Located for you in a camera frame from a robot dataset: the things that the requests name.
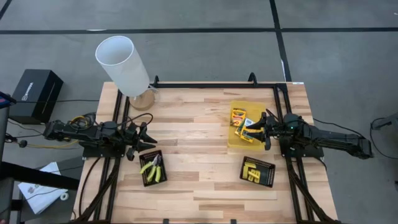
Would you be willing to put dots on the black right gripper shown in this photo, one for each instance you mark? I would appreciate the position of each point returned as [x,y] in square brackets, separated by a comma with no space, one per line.
[273,129]

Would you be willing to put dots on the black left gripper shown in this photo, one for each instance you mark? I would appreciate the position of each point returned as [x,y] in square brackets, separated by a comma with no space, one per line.
[133,137]

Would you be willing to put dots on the yellow green crayon box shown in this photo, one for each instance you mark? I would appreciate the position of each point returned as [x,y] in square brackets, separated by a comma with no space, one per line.
[245,138]
[241,129]
[238,116]

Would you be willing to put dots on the yellow rectangular eraser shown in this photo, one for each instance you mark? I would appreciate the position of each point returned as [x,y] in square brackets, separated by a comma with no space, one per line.
[257,180]
[246,172]
[250,165]
[254,173]
[250,179]

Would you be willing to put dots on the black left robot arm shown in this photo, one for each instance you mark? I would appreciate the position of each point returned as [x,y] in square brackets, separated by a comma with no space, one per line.
[93,135]

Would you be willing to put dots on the yellow translucent plastic bin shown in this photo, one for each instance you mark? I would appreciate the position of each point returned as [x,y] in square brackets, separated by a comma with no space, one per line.
[236,143]

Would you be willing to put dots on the black plastic mesh basket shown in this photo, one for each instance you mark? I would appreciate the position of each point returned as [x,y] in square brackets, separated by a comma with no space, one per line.
[267,174]
[143,180]

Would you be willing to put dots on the white label sticker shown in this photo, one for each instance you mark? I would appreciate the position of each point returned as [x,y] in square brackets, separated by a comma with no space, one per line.
[297,83]

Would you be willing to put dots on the white cylinder table lamp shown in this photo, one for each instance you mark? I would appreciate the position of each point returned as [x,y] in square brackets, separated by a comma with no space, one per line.
[121,68]

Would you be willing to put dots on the grey table edge clamp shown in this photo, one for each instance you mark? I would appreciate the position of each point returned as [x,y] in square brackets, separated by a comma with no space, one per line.
[166,221]
[233,221]

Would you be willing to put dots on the white tape roll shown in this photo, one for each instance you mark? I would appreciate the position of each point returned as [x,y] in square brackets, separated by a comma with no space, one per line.
[61,196]

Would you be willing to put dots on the white paper sheets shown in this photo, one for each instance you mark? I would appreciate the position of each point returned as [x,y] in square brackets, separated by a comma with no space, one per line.
[40,196]

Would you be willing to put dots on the dark side desk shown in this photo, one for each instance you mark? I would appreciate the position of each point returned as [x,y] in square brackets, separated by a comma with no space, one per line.
[31,175]

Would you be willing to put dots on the black cardboard box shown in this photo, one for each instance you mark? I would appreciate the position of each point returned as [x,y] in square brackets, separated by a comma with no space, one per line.
[34,96]

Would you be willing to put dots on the black power plug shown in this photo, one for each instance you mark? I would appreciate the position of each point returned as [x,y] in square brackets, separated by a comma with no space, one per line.
[22,143]

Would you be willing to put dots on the grey chair base leg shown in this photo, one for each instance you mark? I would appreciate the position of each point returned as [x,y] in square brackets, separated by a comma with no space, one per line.
[385,123]

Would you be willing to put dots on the blue red device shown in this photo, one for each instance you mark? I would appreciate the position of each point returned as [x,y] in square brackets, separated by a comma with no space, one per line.
[6,99]

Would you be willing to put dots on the black arched bracket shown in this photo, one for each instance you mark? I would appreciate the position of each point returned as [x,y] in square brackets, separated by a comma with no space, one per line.
[156,81]
[252,77]

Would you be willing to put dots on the black metal table frame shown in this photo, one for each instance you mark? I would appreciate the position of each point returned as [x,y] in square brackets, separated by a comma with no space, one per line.
[217,84]

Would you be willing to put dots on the grey metal post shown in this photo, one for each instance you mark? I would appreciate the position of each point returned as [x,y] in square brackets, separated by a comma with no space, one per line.
[3,133]

